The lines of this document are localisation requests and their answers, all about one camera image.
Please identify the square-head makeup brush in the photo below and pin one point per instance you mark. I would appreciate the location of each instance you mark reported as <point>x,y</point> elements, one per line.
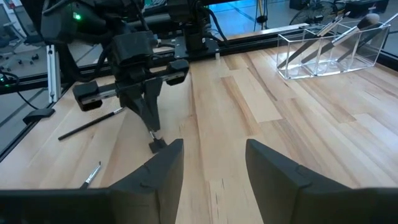
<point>158,145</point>

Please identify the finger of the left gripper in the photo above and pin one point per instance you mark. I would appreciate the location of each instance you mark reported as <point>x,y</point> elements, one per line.
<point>136,102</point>
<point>154,102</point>

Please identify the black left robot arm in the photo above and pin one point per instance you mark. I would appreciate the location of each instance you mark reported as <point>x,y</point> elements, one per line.
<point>87,21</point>

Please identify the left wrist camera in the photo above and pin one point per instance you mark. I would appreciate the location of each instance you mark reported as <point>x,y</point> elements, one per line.
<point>133,48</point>

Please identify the silver aluminium post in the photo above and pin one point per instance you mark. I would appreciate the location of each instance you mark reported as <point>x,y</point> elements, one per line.
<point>53,74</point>

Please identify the clear acrylic organizer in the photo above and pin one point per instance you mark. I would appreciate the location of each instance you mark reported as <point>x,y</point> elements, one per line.
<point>311,73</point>

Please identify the black floor box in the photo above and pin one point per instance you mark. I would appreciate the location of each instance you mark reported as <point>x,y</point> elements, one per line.
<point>367,6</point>

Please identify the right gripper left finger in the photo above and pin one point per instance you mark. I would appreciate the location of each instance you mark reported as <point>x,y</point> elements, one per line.
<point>93,208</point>

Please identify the fan makeup brush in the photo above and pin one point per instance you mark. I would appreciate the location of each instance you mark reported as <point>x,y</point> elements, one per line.
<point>360,43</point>

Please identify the black floor fan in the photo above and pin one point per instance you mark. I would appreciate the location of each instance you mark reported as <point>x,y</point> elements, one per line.
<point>317,17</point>

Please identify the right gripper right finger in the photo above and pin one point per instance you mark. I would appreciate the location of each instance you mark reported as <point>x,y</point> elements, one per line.
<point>311,205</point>

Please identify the black tripod stand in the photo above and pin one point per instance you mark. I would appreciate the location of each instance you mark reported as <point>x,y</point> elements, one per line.
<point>262,19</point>

